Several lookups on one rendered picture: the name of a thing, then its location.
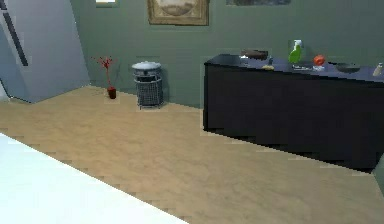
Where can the dark brown toaster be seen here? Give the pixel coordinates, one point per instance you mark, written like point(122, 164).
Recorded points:
point(254, 53)

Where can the yellow sponge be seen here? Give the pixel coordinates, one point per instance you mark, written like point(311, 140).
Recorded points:
point(268, 67)

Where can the red house plant in pot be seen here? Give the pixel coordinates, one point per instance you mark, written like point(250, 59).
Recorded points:
point(108, 75)

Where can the gold framed picture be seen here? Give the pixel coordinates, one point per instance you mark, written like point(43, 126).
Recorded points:
point(178, 13)

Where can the black kitchen counter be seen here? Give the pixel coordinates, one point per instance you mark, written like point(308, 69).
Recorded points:
point(293, 113)

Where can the green spray bottle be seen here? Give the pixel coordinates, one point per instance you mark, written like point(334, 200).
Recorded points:
point(295, 53)

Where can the dark framed picture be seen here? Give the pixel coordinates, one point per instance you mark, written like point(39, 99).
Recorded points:
point(258, 2)

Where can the red tomato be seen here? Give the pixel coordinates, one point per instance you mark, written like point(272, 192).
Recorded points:
point(319, 60)

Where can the small window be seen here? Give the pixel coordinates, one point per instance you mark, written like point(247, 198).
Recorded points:
point(106, 2)

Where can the white table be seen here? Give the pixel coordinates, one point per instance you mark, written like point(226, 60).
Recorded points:
point(60, 190)

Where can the grey fridge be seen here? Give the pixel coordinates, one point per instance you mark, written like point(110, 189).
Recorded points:
point(46, 50)

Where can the black pan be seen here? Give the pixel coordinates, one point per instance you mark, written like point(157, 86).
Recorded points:
point(347, 68)

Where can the pale salt shaker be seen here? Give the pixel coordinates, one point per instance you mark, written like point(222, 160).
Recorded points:
point(378, 70)

